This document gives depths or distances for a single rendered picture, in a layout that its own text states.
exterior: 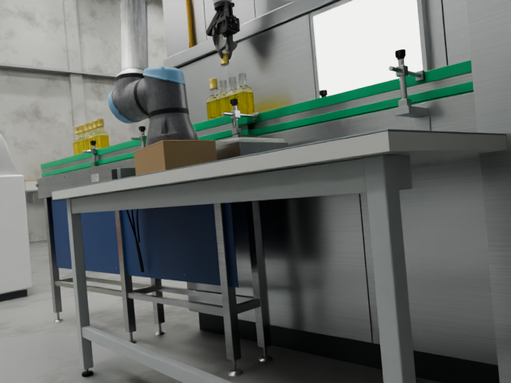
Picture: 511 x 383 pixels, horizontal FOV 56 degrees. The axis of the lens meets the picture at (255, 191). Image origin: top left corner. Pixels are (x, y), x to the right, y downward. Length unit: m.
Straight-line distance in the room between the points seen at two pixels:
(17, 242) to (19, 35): 9.50
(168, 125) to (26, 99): 11.63
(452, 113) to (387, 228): 0.61
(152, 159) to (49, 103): 11.77
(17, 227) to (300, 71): 2.99
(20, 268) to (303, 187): 3.56
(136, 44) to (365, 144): 0.97
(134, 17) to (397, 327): 1.20
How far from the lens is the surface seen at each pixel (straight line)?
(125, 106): 1.51
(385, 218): 0.83
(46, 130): 12.94
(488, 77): 1.18
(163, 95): 1.40
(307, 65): 1.87
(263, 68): 2.02
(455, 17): 1.65
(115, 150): 2.42
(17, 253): 4.30
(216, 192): 1.16
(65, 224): 2.98
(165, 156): 1.31
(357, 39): 1.77
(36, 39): 13.45
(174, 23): 2.58
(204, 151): 1.38
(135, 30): 1.61
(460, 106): 1.37
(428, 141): 0.87
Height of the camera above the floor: 0.67
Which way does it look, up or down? level
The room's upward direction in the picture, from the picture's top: 5 degrees counter-clockwise
